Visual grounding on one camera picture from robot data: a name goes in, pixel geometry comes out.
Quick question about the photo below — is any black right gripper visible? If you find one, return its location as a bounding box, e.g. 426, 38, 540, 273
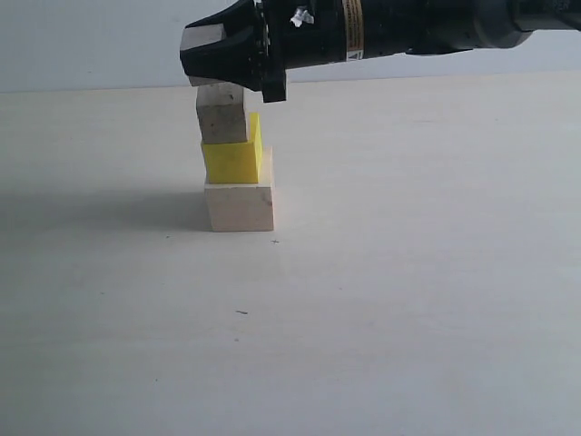
180, 0, 363, 103

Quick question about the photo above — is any small pale wooden cube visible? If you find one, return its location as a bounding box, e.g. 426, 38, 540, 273
180, 24, 225, 87

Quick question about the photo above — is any small wooden cube with marks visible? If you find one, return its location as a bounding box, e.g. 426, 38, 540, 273
196, 83, 248, 144

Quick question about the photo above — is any yellow painted wooden cube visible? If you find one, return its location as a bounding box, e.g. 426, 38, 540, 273
201, 113, 263, 184

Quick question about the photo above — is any large natural wooden cube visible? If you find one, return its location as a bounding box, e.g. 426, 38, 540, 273
204, 147, 275, 233

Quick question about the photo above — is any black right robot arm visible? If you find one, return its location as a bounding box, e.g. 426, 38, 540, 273
180, 1, 580, 103

